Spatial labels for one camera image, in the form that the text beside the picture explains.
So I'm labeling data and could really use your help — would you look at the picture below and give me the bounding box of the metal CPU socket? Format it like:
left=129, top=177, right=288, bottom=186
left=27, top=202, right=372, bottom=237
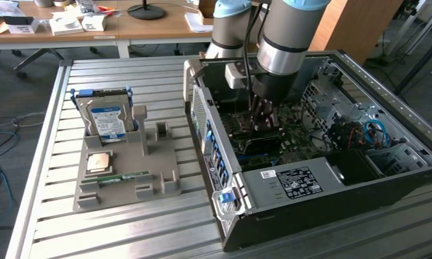
left=233, top=112, right=255, bottom=130

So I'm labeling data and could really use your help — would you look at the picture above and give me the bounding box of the perforated metal drive cage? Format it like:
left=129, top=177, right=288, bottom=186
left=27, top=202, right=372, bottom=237
left=300, top=60, right=350, bottom=130

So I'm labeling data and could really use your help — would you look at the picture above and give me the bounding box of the grey metal disk bay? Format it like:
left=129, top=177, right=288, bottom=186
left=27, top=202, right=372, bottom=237
left=366, top=142, right=431, bottom=176

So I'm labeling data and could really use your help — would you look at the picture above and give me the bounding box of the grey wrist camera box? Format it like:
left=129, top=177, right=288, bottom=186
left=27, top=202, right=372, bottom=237
left=224, top=62, right=256, bottom=89

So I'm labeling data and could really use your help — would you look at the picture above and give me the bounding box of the blue plastic case latch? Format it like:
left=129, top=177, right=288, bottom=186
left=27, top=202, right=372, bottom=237
left=217, top=190, right=239, bottom=203

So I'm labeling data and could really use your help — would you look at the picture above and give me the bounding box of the clear plastic bag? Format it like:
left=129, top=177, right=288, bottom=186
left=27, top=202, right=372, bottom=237
left=0, top=0, right=25, bottom=17

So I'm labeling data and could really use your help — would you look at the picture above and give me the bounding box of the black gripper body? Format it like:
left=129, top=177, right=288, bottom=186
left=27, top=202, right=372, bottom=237
left=251, top=72, right=300, bottom=105

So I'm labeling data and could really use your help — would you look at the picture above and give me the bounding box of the white box with black top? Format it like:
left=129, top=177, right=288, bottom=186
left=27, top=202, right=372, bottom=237
left=3, top=16, right=40, bottom=35

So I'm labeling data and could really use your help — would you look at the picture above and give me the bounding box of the grey plastic parts rack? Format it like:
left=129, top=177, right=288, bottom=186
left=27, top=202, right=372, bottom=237
left=73, top=105, right=183, bottom=213

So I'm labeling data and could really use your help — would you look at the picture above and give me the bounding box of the small white labelled box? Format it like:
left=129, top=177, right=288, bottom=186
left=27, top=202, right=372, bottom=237
left=81, top=15, right=107, bottom=32

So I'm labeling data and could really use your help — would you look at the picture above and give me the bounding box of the blue expansion slot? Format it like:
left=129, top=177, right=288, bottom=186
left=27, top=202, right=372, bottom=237
left=237, top=151, right=273, bottom=160

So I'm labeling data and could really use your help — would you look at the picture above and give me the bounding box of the black slanted metal pole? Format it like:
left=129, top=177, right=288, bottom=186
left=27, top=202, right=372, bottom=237
left=394, top=33, right=432, bottom=96

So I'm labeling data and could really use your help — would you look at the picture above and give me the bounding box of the copper coloured CPU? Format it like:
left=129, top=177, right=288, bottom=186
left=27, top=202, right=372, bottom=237
left=85, top=153, right=112, bottom=173

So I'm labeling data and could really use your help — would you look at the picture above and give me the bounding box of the white paper stack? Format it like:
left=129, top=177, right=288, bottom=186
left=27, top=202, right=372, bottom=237
left=184, top=12, right=213, bottom=33

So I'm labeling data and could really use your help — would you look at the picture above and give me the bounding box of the green motherboard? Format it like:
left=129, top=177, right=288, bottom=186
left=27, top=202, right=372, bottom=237
left=215, top=99, right=332, bottom=172

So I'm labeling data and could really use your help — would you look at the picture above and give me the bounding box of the black grey PC case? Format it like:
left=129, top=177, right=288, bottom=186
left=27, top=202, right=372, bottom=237
left=183, top=50, right=432, bottom=253

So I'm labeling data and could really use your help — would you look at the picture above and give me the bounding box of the blue data wire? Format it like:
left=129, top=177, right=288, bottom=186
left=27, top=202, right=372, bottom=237
left=363, top=120, right=391, bottom=151

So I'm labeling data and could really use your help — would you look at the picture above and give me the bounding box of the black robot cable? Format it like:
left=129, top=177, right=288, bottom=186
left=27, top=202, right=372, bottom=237
left=243, top=0, right=271, bottom=92

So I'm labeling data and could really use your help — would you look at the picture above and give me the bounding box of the brown cardboard box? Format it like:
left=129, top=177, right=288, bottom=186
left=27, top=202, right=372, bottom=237
left=197, top=0, right=217, bottom=18

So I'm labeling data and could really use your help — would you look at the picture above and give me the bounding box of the grey power supply unit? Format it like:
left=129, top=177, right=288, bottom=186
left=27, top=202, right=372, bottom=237
left=241, top=158, right=347, bottom=210

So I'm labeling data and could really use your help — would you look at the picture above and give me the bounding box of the green RAM stick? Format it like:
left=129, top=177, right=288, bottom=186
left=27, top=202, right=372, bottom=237
left=81, top=171, right=151, bottom=186

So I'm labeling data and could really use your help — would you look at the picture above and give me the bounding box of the white box with roll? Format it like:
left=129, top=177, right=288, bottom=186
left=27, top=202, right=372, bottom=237
left=49, top=12, right=84, bottom=36

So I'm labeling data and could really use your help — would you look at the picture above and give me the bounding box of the black round lamp base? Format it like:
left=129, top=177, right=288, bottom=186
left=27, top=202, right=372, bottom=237
left=127, top=0, right=167, bottom=21

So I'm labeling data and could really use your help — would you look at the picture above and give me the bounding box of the hard disk with blue caddy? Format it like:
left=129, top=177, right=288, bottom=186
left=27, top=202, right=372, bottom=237
left=69, top=86, right=136, bottom=142

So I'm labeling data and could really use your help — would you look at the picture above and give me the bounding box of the blue floor cable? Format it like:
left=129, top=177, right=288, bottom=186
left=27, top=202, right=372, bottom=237
left=0, top=122, right=19, bottom=230

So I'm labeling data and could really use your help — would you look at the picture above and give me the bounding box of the wooden desk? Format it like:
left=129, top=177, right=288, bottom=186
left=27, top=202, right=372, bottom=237
left=117, top=0, right=316, bottom=59
left=0, top=0, right=121, bottom=79

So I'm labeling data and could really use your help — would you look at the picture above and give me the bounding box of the grey floor cable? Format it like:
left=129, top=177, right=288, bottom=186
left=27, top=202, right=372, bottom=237
left=0, top=112, right=48, bottom=127

